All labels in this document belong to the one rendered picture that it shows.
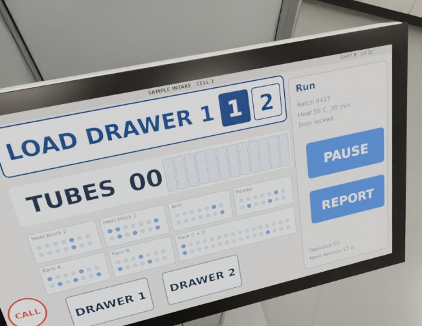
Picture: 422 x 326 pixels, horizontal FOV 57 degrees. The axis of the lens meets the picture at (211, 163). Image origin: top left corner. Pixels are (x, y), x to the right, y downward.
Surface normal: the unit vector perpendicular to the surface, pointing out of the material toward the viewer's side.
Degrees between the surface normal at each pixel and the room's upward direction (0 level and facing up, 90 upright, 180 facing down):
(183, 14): 90
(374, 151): 50
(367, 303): 0
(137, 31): 90
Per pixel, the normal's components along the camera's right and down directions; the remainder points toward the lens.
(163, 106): 0.21, 0.29
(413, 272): 0.01, -0.53
